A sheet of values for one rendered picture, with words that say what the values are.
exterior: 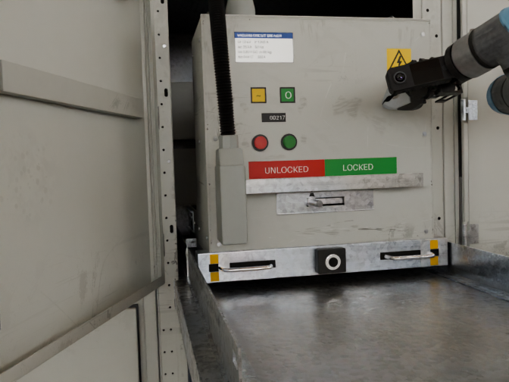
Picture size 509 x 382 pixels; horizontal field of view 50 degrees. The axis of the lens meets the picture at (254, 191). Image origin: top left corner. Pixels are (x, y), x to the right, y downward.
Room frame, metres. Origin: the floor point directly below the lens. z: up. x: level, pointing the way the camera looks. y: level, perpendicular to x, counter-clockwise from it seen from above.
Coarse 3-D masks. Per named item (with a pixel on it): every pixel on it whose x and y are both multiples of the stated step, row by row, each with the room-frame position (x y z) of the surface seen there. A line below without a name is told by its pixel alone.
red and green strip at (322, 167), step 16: (304, 160) 1.12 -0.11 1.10; (320, 160) 1.13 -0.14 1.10; (336, 160) 1.13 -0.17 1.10; (352, 160) 1.14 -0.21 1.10; (368, 160) 1.15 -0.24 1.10; (384, 160) 1.15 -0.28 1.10; (256, 176) 1.10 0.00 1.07; (272, 176) 1.11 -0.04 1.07; (288, 176) 1.11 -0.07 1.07; (304, 176) 1.12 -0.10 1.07; (320, 176) 1.13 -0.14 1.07
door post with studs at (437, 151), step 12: (420, 0) 1.32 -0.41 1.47; (432, 0) 1.32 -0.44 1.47; (420, 12) 1.32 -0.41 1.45; (432, 12) 1.32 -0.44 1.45; (432, 24) 1.32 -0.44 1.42; (432, 36) 1.32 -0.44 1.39; (432, 48) 1.32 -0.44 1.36; (432, 108) 1.32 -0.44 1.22; (432, 120) 1.32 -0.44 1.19; (432, 132) 1.32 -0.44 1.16; (432, 144) 1.32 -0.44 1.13
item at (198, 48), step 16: (208, 16) 1.08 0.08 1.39; (240, 16) 1.10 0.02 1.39; (256, 16) 1.10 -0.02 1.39; (272, 16) 1.11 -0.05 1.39; (288, 16) 1.11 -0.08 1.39; (304, 16) 1.12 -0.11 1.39; (192, 48) 1.27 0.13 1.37; (192, 64) 1.29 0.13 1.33; (432, 160) 1.18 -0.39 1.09; (432, 176) 1.17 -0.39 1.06; (208, 192) 1.08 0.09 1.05; (432, 192) 1.17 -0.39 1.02; (192, 208) 1.45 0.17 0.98; (208, 208) 1.08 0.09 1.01; (432, 208) 1.18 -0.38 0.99; (208, 224) 1.08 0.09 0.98; (208, 240) 1.09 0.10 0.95
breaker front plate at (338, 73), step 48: (336, 48) 1.13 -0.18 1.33; (384, 48) 1.15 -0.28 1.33; (240, 96) 1.09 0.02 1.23; (336, 96) 1.13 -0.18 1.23; (240, 144) 1.09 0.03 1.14; (336, 144) 1.13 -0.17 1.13; (384, 144) 1.15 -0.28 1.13; (336, 192) 1.13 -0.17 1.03; (384, 192) 1.15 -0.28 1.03; (288, 240) 1.11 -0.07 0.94; (336, 240) 1.13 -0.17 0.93; (384, 240) 1.15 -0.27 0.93
